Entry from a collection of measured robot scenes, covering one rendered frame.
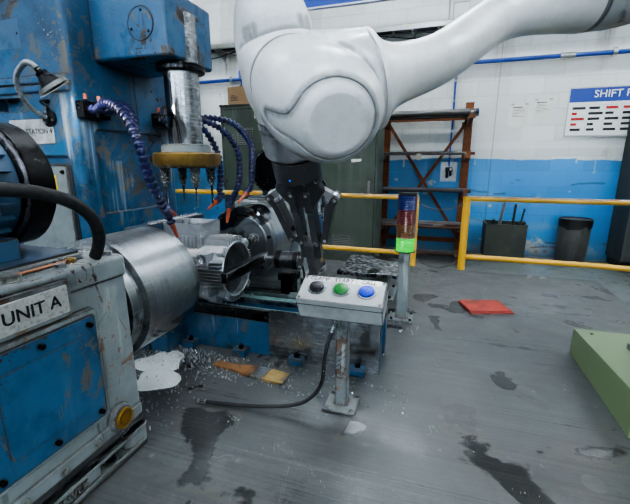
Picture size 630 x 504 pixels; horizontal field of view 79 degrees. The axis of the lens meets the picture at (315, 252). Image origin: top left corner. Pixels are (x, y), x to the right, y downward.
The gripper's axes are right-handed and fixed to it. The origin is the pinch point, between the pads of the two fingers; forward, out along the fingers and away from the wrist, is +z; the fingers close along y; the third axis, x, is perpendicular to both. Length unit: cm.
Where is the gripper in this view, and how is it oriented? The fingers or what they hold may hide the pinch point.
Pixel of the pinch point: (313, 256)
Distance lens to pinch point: 70.4
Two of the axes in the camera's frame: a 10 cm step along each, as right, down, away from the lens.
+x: -2.8, 6.2, -7.3
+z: 1.4, 7.8, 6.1
